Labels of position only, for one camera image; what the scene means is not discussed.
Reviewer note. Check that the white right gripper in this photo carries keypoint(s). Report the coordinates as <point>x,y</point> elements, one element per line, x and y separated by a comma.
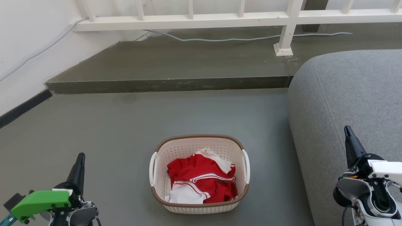
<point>386,171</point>

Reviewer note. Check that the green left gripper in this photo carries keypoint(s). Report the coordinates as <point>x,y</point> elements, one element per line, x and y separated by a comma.
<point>40,201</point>

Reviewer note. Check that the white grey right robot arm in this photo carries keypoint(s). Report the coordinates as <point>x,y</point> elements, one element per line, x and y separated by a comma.
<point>358,191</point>

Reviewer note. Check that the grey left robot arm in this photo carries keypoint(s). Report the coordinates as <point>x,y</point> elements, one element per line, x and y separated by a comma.
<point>82,215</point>

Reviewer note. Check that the cream laundry basket brown rim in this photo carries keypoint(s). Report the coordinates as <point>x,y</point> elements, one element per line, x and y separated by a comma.
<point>176,150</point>

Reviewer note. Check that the grey fabric sofa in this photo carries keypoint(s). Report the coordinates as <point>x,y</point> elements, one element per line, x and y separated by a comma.
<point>351,103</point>

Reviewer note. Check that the black baseboard strip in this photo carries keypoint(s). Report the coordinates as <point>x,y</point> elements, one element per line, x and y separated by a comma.
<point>23,108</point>

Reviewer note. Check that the raised concrete step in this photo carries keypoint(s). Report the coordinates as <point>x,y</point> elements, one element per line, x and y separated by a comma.
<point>176,66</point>

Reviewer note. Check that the white railing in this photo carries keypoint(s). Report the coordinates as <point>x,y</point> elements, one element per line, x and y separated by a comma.
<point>201,20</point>

